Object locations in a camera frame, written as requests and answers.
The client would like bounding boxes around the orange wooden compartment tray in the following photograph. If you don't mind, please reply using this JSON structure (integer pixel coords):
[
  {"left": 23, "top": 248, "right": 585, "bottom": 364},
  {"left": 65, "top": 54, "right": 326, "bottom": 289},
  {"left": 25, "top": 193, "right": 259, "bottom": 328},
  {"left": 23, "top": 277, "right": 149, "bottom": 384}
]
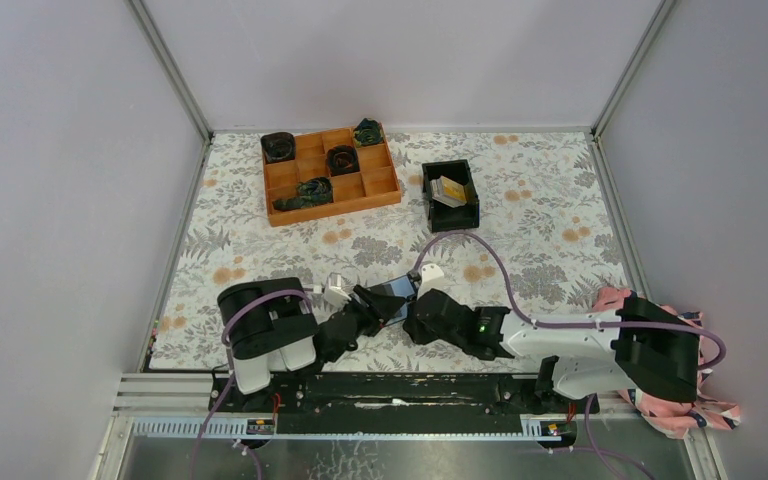
[{"left": 261, "top": 125, "right": 402, "bottom": 227}]

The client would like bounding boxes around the stack of cards in bin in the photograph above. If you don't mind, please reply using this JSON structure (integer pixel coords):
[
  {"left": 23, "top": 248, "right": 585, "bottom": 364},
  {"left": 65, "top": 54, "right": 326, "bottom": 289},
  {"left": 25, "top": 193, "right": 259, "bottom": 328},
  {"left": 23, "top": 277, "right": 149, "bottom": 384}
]
[{"left": 430, "top": 176, "right": 469, "bottom": 208}]

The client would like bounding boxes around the green rolled belt front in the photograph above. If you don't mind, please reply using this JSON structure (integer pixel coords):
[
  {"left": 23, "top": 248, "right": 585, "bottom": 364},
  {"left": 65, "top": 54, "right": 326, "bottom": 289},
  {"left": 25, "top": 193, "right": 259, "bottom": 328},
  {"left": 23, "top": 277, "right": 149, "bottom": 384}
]
[{"left": 272, "top": 177, "right": 334, "bottom": 212}]

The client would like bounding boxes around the green rolled belt top-right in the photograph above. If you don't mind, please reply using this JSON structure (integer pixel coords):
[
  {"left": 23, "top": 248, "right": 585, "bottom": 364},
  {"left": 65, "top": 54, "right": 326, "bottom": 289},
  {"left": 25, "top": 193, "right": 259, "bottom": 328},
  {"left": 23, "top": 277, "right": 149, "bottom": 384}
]
[{"left": 352, "top": 118, "right": 385, "bottom": 148}]

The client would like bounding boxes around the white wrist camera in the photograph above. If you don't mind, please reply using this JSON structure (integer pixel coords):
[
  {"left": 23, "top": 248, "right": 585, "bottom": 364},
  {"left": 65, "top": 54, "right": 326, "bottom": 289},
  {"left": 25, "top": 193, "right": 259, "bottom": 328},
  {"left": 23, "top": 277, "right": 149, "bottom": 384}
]
[
  {"left": 417, "top": 263, "right": 445, "bottom": 296},
  {"left": 312, "top": 273, "right": 351, "bottom": 309}
]

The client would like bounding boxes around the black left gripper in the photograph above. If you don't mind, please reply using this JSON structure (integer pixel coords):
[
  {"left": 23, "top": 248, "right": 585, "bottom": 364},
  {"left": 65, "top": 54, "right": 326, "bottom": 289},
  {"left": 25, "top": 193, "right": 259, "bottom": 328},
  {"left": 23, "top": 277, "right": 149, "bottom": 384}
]
[{"left": 337, "top": 286, "right": 403, "bottom": 343}]

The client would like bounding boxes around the black plastic card bin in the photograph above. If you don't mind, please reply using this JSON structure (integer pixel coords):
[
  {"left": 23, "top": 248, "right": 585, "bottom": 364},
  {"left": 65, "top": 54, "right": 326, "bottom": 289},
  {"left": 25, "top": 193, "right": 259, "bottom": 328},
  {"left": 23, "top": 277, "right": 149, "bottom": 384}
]
[{"left": 422, "top": 159, "right": 480, "bottom": 233}]

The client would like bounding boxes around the black rolled belt centre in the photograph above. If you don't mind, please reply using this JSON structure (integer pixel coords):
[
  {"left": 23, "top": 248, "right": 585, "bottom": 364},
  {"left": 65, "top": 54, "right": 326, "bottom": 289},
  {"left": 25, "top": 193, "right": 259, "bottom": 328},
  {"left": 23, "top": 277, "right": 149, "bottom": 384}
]
[{"left": 326, "top": 145, "right": 360, "bottom": 177}]

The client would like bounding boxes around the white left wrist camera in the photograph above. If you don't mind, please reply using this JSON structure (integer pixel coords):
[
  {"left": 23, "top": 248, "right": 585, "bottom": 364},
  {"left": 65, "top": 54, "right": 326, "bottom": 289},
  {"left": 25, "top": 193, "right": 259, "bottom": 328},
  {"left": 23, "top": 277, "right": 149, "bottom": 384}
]
[{"left": 312, "top": 273, "right": 351, "bottom": 309}]

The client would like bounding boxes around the blue leather card holder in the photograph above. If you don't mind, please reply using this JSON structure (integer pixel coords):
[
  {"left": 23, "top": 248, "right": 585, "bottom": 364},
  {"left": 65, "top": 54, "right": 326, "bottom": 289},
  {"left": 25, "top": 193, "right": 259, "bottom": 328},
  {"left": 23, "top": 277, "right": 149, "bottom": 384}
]
[{"left": 370, "top": 271, "right": 421, "bottom": 326}]

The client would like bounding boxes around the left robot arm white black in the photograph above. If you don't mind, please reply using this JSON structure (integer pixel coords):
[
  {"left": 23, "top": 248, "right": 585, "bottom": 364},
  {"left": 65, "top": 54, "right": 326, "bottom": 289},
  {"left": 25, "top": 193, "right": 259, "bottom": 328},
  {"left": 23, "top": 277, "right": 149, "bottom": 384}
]
[{"left": 217, "top": 277, "right": 416, "bottom": 411}]

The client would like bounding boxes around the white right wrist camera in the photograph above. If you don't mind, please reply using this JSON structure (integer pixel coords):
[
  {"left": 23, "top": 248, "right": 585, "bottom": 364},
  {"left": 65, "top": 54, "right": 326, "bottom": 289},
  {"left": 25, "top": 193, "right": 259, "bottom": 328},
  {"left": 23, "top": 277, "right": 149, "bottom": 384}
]
[{"left": 417, "top": 263, "right": 445, "bottom": 296}]

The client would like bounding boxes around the floral table mat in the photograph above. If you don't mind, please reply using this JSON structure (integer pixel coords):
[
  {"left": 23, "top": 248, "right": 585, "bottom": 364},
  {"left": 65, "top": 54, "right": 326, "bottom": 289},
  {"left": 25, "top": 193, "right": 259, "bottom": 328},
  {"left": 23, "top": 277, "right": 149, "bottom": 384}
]
[{"left": 148, "top": 132, "right": 627, "bottom": 371}]

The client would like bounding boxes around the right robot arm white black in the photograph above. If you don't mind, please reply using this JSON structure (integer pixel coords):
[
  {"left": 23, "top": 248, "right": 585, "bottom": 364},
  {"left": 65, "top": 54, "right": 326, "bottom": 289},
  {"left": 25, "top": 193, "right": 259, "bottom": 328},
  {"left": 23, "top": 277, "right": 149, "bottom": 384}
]
[{"left": 403, "top": 289, "right": 700, "bottom": 412}]

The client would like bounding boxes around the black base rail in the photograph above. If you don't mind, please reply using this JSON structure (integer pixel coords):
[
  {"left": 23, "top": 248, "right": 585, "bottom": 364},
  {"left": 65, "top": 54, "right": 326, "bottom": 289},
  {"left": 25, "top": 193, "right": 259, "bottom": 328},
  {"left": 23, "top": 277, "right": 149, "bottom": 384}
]
[{"left": 208, "top": 372, "right": 600, "bottom": 435}]

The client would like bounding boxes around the black rolled belt top-left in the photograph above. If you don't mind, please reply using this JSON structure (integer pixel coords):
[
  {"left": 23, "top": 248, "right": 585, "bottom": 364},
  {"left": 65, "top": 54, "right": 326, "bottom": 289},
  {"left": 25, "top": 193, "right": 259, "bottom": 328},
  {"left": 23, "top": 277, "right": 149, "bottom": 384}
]
[{"left": 260, "top": 132, "right": 296, "bottom": 164}]

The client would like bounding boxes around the pink patterned cloth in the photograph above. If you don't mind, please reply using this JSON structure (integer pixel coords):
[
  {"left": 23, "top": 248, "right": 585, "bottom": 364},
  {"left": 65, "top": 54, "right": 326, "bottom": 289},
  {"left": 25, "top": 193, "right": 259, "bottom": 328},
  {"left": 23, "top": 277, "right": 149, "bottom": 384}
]
[{"left": 589, "top": 286, "right": 743, "bottom": 440}]

